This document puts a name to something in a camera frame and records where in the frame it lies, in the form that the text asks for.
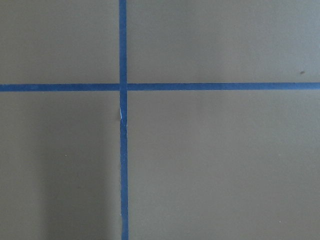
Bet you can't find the brown paper table mat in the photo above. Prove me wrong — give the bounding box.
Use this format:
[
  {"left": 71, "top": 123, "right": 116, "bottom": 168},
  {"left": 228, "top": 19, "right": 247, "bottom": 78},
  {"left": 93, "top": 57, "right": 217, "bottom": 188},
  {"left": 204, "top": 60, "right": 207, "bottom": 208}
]
[{"left": 0, "top": 0, "right": 320, "bottom": 240}]

